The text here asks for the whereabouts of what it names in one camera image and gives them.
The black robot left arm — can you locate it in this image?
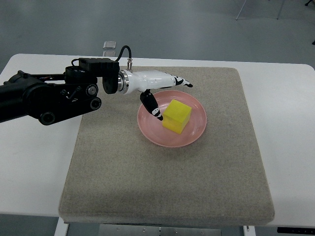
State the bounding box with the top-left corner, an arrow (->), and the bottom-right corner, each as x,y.
0,58 -> 120,125

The yellow foam block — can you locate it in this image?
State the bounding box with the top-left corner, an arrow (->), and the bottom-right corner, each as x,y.
162,99 -> 192,134

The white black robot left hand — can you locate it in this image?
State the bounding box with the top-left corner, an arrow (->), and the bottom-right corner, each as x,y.
117,70 -> 193,120

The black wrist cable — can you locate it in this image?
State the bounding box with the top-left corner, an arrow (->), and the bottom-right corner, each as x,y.
115,45 -> 134,72

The pink plate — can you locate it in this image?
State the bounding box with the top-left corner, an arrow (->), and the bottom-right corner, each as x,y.
137,90 -> 207,148

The small clear floor box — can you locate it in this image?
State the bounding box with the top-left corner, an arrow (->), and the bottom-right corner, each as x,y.
103,41 -> 117,49

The beige fabric mat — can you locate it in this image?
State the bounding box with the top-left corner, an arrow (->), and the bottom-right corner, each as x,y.
59,67 -> 275,227

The white table frame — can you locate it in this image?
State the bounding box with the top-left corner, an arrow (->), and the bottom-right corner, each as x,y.
54,218 -> 256,236

